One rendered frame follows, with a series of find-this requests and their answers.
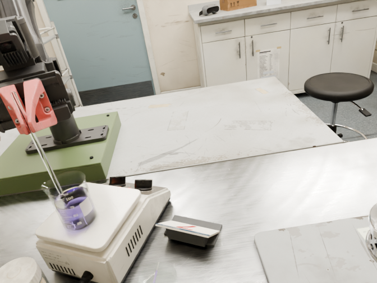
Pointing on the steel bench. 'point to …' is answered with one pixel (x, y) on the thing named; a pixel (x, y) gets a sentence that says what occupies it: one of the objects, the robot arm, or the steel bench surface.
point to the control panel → (145, 191)
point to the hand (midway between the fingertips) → (28, 126)
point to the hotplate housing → (148, 212)
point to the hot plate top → (111, 226)
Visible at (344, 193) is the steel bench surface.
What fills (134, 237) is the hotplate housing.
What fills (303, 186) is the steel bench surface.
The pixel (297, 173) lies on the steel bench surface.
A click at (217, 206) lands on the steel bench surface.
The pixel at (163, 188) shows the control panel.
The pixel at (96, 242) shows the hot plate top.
